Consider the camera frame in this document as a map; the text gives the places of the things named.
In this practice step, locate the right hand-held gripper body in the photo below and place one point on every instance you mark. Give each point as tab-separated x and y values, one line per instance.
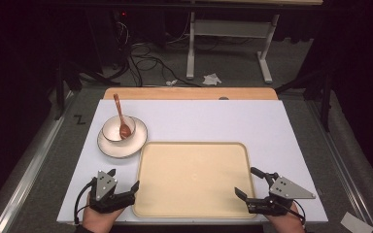
283	189

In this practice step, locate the metal floor rail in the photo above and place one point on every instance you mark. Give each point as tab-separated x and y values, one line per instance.
343	168
29	174

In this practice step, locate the black metal stand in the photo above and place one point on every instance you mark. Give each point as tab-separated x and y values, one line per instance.
326	97
60	87

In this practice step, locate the person's right hand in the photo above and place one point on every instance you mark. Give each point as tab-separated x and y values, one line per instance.
286	223

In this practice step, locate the small crumpled white paper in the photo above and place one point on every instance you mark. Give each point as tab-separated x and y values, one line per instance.
171	83

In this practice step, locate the white bowl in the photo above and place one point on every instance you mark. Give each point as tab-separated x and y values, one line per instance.
111	129

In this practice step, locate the beige plastic tray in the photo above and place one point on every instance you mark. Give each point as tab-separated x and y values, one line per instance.
194	179

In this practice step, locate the brown wooden spoon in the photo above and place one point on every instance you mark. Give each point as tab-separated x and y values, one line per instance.
124	130

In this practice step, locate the white desk frame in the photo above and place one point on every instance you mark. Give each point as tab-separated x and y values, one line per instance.
230	28

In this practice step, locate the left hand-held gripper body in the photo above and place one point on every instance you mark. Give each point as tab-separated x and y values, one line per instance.
105	189

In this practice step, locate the white plate with dark rim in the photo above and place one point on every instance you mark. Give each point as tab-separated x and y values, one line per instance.
132	142

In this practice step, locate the flat white paper sheet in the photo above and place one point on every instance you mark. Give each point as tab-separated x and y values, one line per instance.
352	223

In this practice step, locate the large crumpled white paper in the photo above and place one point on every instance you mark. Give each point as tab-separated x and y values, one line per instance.
212	79

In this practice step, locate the white table board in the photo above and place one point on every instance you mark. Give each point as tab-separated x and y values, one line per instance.
207	119

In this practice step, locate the person's left hand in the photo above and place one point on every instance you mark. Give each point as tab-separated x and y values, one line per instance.
98	220

